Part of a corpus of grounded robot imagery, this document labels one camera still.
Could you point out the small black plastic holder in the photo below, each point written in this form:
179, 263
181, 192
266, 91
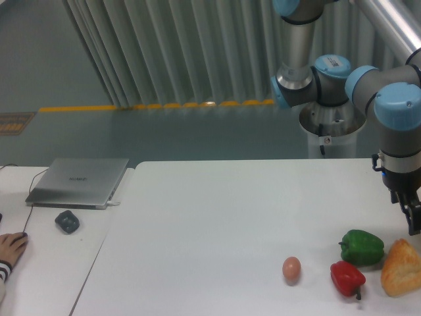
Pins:
67, 222

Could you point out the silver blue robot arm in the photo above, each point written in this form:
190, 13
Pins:
390, 98

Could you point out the brown egg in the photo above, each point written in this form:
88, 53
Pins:
291, 268

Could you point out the person's bare hand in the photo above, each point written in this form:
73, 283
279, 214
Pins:
12, 247

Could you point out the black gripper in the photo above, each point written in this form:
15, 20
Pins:
401, 176

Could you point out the golden bread loaf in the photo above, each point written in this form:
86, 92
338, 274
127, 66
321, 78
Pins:
401, 270

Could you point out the striped sleeve forearm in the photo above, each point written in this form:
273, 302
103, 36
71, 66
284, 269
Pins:
6, 268

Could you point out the silver closed laptop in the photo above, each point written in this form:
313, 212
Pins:
78, 183

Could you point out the red bell pepper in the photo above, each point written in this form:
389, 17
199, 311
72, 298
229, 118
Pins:
347, 279

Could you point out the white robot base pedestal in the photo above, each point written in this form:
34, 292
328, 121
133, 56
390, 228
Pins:
332, 132

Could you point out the green bell pepper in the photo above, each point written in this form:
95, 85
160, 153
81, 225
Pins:
361, 248

